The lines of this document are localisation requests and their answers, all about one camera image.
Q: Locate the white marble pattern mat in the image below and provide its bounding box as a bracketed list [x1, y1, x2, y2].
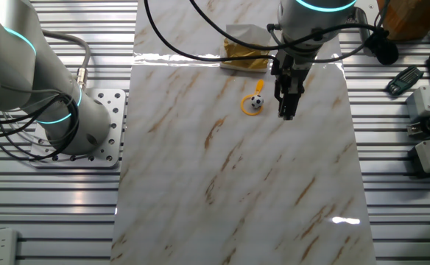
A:
[110, 0, 378, 265]

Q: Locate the bundle of thin cables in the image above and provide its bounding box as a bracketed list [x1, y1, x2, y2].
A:
[0, 93, 80, 163]

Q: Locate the long black arm cable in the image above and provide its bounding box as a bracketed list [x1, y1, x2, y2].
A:
[143, 0, 278, 63]

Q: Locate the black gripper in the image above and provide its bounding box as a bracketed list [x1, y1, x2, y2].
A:
[272, 50, 314, 121]

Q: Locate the thick grey cable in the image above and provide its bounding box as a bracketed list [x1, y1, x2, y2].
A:
[41, 29, 92, 90]

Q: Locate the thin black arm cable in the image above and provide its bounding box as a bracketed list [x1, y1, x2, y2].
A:
[188, 0, 385, 52]

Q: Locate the grey junction box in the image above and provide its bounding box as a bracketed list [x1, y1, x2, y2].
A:
[406, 85, 430, 119]

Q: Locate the brown cardboard box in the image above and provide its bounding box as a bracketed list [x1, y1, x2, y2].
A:
[376, 0, 430, 40]

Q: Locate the black bulbous cable connector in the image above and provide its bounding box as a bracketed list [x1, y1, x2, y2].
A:
[364, 28, 400, 66]

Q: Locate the gold tissue pack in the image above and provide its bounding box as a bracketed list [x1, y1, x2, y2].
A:
[220, 24, 273, 71]

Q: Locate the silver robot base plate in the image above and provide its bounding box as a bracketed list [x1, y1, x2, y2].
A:
[30, 88, 127, 169]

